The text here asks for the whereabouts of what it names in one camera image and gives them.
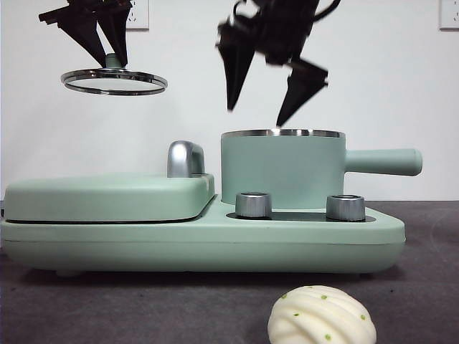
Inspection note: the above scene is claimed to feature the glass pot lid green knob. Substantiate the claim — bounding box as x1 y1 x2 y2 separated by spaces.
60 53 169 97

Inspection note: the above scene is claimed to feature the white bun with green dots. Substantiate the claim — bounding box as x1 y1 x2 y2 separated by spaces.
267 285 377 344

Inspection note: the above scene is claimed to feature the silver control knob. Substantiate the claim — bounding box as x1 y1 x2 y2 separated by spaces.
235 192 273 219
325 194 366 221

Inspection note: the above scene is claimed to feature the green breakfast machine base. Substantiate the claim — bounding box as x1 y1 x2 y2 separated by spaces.
1 193 406 279

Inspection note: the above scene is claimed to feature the white wall socket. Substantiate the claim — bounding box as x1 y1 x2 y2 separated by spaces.
123 0 150 31
437 0 459 31

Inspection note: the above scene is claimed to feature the green pot with handle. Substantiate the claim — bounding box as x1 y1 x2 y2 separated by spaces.
219 128 423 211

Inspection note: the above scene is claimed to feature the silver griddle lid handle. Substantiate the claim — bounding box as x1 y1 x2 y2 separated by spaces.
166 140 206 178

